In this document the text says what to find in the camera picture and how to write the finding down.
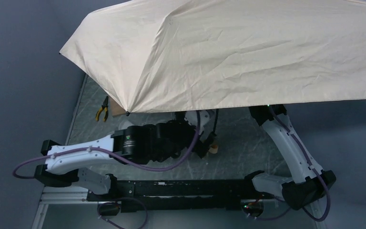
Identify beige umbrella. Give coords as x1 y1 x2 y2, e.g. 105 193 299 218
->
59 0 366 113

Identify beige umbrella case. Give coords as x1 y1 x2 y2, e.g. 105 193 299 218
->
118 119 134 130

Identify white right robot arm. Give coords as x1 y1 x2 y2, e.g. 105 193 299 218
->
249 104 336 210

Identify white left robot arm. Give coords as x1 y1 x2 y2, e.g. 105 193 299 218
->
34 110 218 195

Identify wooden base board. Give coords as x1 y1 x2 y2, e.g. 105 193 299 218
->
110 99 126 117

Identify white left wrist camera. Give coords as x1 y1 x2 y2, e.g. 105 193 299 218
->
184 110 216 135

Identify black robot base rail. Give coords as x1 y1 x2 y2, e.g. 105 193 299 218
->
86 179 273 213

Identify yellow handled pliers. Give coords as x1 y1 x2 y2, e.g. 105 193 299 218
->
95 96 109 122

